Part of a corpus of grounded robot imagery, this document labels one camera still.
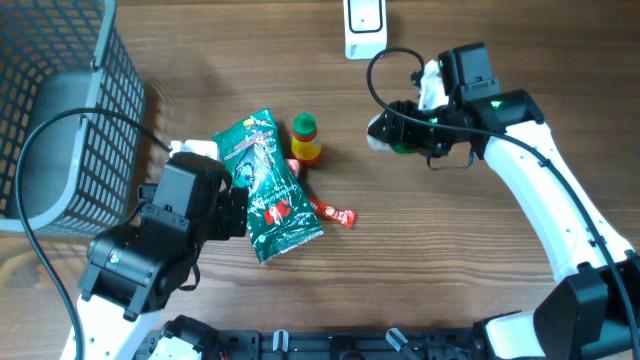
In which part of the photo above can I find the jar with green lid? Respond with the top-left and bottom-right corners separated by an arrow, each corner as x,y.
367,136 -> 416,155

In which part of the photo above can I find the dark green snack bag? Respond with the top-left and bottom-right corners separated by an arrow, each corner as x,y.
212,108 -> 324,264

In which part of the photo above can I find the small red white candy pack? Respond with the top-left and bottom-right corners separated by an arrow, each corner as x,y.
286,159 -> 301,177

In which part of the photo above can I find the sauce bottle green cap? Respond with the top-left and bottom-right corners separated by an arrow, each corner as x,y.
291,112 -> 322,167

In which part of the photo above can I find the red coffee stick sachet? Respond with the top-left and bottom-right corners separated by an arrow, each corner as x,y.
309,198 -> 356,228

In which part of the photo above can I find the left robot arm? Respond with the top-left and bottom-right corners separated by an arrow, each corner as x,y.
62,152 -> 248,359

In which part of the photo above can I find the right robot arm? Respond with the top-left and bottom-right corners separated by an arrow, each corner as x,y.
367,43 -> 639,359

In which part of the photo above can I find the white barcode scanner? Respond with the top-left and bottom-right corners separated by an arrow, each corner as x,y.
343,0 -> 388,60

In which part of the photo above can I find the grey plastic mesh basket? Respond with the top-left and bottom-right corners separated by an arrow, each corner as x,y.
1,0 -> 146,237

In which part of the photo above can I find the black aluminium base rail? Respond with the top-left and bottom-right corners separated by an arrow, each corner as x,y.
134,327 -> 501,360

